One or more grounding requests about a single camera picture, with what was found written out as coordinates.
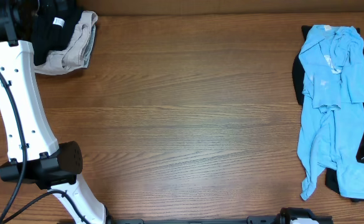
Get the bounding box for beige folded shorts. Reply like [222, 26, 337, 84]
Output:
[35, 11, 98, 75]

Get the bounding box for light blue shirt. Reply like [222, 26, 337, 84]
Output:
[296, 24, 364, 201]

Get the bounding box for black t-shirt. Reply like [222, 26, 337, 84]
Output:
[31, 4, 83, 65]

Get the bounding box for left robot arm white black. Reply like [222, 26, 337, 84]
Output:
[0, 1, 112, 223]

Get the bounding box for white shirt care label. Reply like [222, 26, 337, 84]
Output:
[52, 17, 65, 27]

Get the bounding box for grey folded garment under shorts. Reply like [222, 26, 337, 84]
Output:
[83, 25, 96, 68]

